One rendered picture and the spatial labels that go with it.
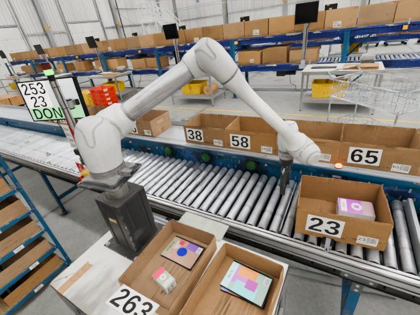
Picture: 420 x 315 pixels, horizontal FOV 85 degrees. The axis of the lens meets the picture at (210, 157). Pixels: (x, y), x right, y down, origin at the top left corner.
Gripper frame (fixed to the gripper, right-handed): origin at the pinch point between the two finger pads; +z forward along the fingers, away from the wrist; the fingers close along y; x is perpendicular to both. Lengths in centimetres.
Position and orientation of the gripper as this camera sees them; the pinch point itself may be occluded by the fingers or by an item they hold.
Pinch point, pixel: (284, 186)
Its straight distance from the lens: 145.4
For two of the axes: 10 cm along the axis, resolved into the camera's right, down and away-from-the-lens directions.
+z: 1.2, 8.6, 5.0
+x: 8.7, 1.5, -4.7
